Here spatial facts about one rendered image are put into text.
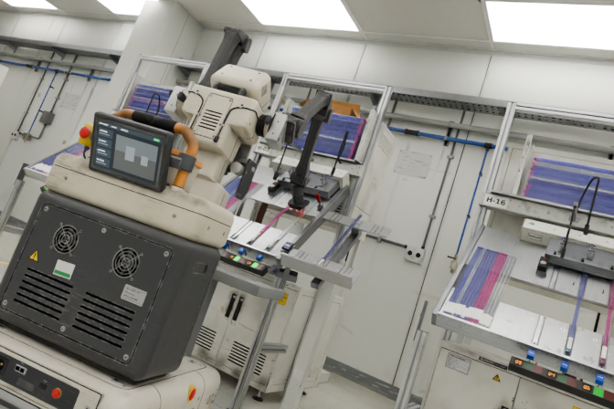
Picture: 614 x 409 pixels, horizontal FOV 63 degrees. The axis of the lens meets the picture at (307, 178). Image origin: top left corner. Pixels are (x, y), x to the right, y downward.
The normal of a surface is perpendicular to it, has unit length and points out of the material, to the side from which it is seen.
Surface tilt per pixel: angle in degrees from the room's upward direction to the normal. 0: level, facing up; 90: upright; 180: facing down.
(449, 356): 90
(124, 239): 90
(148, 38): 90
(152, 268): 90
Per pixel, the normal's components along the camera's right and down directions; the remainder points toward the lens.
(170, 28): 0.85, 0.21
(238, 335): -0.43, -0.30
